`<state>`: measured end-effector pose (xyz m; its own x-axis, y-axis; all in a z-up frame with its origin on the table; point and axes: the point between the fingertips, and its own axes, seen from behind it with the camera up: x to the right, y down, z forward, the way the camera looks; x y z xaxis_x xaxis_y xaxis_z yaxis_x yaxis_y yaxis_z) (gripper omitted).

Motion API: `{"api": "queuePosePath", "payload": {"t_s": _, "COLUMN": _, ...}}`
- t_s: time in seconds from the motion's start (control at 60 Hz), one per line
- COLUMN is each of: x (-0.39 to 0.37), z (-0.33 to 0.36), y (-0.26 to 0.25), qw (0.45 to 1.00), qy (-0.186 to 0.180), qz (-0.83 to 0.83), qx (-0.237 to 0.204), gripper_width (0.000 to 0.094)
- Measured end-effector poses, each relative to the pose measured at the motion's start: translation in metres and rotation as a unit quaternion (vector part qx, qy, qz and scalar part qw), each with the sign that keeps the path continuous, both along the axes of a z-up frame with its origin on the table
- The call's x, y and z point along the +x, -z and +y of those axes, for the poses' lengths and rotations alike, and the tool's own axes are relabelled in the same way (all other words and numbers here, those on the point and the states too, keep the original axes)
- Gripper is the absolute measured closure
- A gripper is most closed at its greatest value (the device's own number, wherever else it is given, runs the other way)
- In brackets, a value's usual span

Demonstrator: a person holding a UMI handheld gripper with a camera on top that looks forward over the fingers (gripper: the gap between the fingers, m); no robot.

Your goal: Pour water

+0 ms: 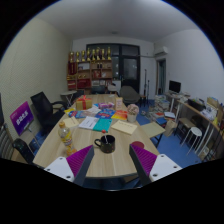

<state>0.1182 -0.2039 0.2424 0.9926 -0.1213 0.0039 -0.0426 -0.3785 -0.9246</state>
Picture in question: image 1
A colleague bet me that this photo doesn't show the red-tipped stick in mug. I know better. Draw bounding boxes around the red-tipped stick in mug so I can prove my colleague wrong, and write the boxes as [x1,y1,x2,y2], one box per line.
[102,129,108,144]

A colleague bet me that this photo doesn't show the orange yellow book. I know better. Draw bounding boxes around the orange yellow book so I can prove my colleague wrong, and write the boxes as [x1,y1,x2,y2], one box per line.
[112,110,127,120]

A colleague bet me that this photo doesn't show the small white folding table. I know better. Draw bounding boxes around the small white folding table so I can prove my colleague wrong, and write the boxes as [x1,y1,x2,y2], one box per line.
[61,90,77,106]

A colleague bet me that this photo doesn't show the stack of books on floor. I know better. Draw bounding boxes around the stack of books on floor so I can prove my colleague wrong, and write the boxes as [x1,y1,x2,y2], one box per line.
[149,95,170,121]

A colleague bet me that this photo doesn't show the dark red round stool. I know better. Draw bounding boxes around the dark red round stool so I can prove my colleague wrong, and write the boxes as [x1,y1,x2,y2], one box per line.
[131,141,144,149]

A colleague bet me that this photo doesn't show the black mug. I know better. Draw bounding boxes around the black mug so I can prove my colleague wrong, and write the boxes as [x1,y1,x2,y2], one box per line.
[94,135,115,153]

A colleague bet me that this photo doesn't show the purple sign board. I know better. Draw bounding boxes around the purple sign board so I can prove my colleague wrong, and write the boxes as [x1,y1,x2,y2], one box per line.
[10,101,34,135]

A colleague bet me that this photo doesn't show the black chair at left edge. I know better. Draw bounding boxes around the black chair at left edge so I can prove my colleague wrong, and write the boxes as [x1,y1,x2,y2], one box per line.
[0,123,35,165]

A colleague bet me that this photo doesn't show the white cup with flowers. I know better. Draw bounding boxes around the white cup with flowers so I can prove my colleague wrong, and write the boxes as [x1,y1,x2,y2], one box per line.
[127,104,139,123]

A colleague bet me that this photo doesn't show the wooden trophy shelf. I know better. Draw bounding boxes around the wooden trophy shelf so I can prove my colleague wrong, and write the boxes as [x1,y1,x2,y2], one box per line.
[67,47,113,94]

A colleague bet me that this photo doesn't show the black office chair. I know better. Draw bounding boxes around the black office chair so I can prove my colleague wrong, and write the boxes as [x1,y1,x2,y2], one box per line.
[31,92,67,133]

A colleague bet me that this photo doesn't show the white round stool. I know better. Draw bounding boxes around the white round stool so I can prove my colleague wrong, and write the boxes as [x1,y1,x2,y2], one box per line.
[181,127,202,153]

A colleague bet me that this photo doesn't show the wall air conditioner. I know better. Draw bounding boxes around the wall air conditioner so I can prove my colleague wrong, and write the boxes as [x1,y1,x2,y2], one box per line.
[154,46,168,57]

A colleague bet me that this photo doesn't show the computer monitor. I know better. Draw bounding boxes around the computer monitor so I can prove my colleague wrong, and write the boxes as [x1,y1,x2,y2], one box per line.
[169,80,181,93]

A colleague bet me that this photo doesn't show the blue book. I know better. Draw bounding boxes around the blue book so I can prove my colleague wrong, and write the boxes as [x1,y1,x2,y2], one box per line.
[95,108,115,119]

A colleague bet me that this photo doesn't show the plastic bottle with orange cap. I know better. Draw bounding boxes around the plastic bottle with orange cap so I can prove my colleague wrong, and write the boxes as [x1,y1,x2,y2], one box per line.
[58,122,77,156]

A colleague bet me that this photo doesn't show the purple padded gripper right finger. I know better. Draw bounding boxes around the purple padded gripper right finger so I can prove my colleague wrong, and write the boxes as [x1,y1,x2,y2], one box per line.
[129,144,181,186]

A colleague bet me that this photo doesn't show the pink box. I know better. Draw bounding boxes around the pink box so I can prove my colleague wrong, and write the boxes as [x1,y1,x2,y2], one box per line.
[98,102,114,109]

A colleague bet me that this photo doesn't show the wooden side desk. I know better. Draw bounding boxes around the wooden side desk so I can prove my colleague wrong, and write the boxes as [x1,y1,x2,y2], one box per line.
[166,93,224,161]

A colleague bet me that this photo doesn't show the yellow sticky notepad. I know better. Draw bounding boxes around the yellow sticky notepad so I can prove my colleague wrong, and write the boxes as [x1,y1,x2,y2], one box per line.
[64,117,79,128]

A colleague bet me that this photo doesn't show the teal notebook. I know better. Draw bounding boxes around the teal notebook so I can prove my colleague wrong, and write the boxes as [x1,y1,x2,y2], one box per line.
[93,119,112,132]

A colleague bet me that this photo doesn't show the white paper booklet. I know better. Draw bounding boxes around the white paper booklet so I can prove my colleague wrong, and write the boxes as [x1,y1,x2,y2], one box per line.
[79,116,98,130]

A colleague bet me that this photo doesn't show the gold gift box red ribbon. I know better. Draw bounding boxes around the gold gift box red ribbon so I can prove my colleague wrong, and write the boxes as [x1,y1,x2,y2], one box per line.
[76,95,92,110]

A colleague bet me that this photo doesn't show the grey lounge chair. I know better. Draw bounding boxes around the grey lounge chair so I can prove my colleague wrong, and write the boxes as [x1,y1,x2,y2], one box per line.
[120,86,140,104]

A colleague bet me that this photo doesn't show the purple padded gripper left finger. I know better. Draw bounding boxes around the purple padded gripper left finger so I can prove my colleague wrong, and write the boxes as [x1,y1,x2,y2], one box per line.
[45,145,94,186]

